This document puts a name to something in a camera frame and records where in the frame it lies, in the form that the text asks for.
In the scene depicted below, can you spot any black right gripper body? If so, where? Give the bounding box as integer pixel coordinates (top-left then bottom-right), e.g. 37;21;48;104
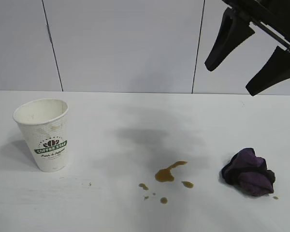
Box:
222;0;290;51

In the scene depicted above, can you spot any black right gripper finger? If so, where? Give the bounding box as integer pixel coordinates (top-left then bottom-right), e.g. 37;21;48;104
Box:
246;45;290;97
204;8;256;72

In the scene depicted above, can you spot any purple black cloth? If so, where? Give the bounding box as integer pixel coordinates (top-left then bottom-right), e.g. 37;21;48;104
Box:
219;146;276;197

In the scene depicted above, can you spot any white paper coffee cup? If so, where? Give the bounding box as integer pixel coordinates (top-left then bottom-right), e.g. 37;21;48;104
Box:
13;98;70;173

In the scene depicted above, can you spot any brown coffee puddle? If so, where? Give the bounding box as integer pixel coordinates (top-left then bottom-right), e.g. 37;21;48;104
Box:
155;160;189;182

